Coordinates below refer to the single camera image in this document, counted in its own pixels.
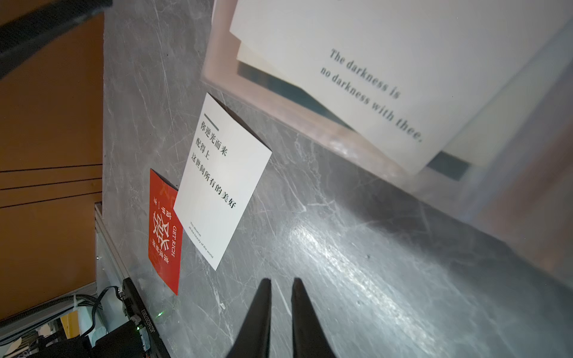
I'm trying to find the white card near left arm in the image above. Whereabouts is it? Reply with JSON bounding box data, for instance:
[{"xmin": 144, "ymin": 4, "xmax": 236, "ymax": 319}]
[{"xmin": 174, "ymin": 94, "xmax": 272, "ymax": 269}]

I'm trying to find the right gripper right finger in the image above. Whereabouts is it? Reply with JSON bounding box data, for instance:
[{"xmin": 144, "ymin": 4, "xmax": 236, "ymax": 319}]
[{"xmin": 292, "ymin": 277, "xmax": 335, "ymax": 358}]

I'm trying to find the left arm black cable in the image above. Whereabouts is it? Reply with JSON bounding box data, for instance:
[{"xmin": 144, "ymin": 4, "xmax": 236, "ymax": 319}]
[{"xmin": 0, "ymin": 286, "xmax": 124, "ymax": 350}]

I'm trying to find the aluminium front rail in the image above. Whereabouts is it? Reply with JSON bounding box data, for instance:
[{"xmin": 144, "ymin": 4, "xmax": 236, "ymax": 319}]
[{"xmin": 95, "ymin": 202, "xmax": 130, "ymax": 333}]

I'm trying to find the white card large chinese text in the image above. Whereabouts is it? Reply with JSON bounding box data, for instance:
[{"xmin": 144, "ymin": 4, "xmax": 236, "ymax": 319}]
[{"xmin": 230, "ymin": 1, "xmax": 572, "ymax": 174}]

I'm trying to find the red card left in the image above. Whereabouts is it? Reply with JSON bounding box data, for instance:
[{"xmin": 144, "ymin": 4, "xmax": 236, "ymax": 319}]
[{"xmin": 148, "ymin": 169, "xmax": 184, "ymax": 295}]

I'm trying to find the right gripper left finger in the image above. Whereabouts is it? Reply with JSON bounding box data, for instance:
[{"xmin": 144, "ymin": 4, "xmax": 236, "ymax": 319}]
[{"xmin": 227, "ymin": 278, "xmax": 272, "ymax": 358}]

